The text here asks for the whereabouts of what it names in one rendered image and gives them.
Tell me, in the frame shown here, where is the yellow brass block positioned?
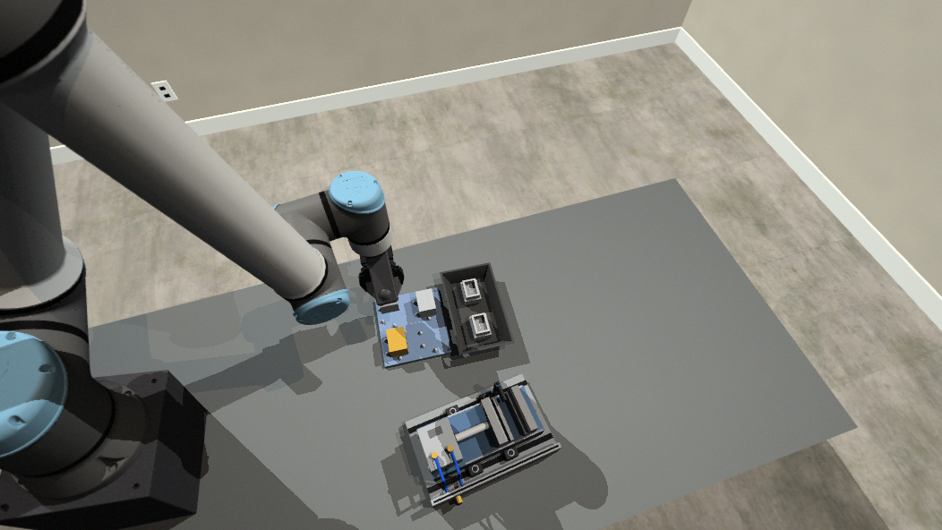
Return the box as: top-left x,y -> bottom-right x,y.
386,327 -> 408,357

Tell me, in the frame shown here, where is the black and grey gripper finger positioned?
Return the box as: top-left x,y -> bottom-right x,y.
359,273 -> 375,298
394,265 -> 404,295

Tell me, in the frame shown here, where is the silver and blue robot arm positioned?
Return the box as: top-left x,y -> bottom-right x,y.
0,0 -> 398,500

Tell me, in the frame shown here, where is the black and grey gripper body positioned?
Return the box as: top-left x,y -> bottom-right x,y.
360,245 -> 397,281

